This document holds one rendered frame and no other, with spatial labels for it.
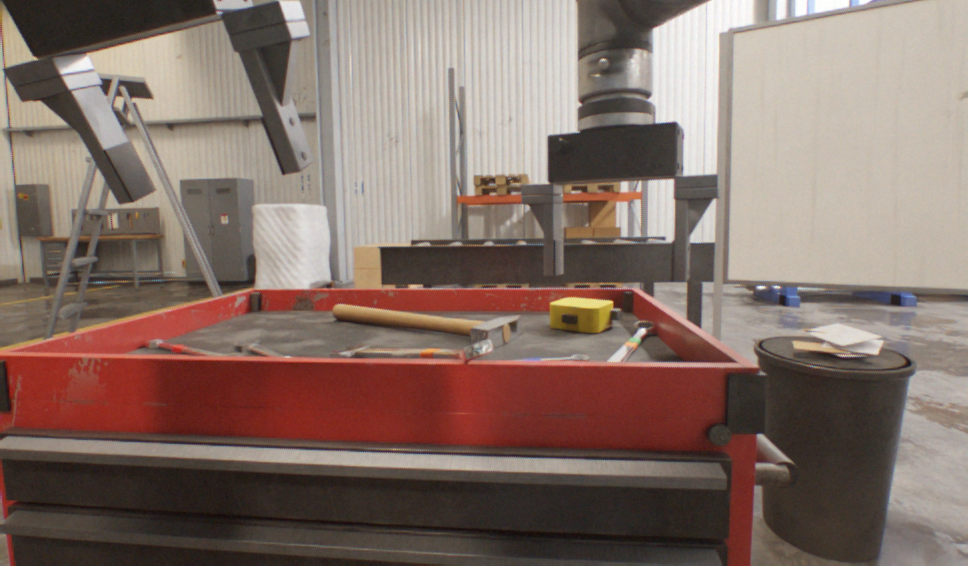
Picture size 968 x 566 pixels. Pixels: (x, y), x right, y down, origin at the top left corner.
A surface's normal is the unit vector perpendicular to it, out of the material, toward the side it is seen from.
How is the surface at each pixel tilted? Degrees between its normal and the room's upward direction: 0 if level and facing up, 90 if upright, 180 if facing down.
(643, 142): 90
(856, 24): 90
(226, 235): 90
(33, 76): 113
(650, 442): 90
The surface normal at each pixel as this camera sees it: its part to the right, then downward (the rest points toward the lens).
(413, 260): -0.05, 0.09
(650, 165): -0.49, 0.09
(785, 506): -0.92, 0.11
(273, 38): -0.07, 0.48
